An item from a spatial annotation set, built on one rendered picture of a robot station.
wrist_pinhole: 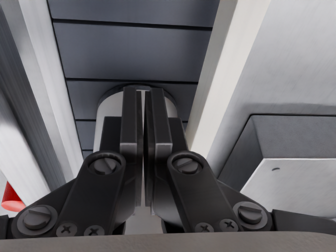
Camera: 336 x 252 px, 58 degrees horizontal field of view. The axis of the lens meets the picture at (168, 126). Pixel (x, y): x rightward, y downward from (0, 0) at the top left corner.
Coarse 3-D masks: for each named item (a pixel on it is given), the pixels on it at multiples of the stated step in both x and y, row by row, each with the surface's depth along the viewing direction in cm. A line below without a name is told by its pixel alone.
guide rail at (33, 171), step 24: (0, 24) 6; (0, 48) 6; (0, 72) 6; (24, 72) 7; (0, 96) 6; (24, 96) 7; (0, 120) 7; (24, 120) 8; (0, 144) 8; (24, 144) 8; (48, 144) 10; (0, 168) 9; (24, 168) 9; (48, 168) 10; (24, 192) 10; (48, 192) 10
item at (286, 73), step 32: (0, 0) 18; (288, 0) 20; (320, 0) 20; (288, 32) 22; (320, 32) 22; (32, 64) 23; (256, 64) 24; (288, 64) 24; (320, 64) 24; (256, 96) 27; (288, 96) 27; (320, 96) 28; (224, 128) 31; (64, 160) 34; (224, 160) 36; (0, 192) 40
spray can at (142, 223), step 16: (112, 96) 18; (144, 96) 17; (112, 112) 17; (176, 112) 19; (96, 128) 17; (96, 144) 17; (144, 208) 13; (128, 224) 13; (144, 224) 13; (160, 224) 13
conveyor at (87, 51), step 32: (64, 0) 13; (96, 0) 14; (128, 0) 14; (160, 0) 14; (192, 0) 14; (64, 32) 15; (96, 32) 15; (128, 32) 15; (160, 32) 15; (192, 32) 15; (64, 64) 16; (96, 64) 16; (128, 64) 17; (160, 64) 17; (192, 64) 17; (96, 96) 19; (192, 96) 19
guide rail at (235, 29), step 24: (240, 0) 10; (264, 0) 10; (216, 24) 12; (240, 24) 11; (216, 48) 12; (240, 48) 12; (216, 72) 13; (240, 72) 13; (216, 96) 14; (192, 120) 17; (216, 120) 15; (192, 144) 17
